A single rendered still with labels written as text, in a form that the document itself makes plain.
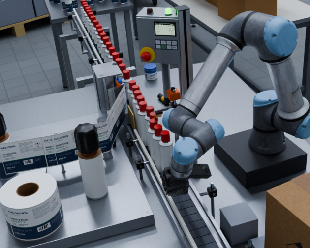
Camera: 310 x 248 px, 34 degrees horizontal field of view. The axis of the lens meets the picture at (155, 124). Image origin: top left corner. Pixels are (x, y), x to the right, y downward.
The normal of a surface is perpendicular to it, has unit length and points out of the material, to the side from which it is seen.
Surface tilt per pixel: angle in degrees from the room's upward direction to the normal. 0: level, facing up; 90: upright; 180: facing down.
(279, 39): 81
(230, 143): 2
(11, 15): 90
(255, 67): 0
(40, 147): 90
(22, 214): 90
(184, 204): 0
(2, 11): 90
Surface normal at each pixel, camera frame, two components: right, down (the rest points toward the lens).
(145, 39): -0.31, 0.52
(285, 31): 0.58, 0.24
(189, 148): 0.07, -0.50
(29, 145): 0.18, 0.51
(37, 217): 0.42, 0.44
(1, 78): -0.08, -0.85
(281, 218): -0.88, 0.31
